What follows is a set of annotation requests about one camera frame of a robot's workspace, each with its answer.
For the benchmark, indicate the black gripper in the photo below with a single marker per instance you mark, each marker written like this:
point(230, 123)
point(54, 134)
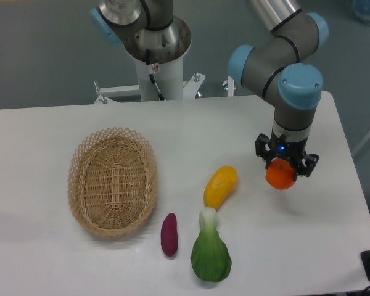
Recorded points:
point(287, 145)

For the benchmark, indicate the orange fruit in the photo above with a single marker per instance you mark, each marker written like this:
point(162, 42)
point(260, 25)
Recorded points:
point(280, 174)

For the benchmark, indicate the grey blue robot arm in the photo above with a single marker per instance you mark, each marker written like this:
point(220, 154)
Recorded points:
point(275, 72)

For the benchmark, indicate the yellow toy fruit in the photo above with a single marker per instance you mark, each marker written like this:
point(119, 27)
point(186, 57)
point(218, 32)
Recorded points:
point(220, 186)

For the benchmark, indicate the green bok choy toy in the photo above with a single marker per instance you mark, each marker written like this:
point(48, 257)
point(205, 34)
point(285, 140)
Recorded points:
point(210, 258)

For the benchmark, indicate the purple sweet potato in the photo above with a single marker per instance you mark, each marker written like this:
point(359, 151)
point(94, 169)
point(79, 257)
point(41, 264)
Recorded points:
point(169, 235)

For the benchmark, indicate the blue object top right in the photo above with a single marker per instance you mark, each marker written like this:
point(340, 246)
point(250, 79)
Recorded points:
point(361, 9)

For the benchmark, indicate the woven wicker basket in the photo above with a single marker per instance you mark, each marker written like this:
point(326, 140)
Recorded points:
point(113, 182)

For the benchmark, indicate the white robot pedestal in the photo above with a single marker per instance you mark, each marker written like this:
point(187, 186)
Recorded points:
point(158, 59)

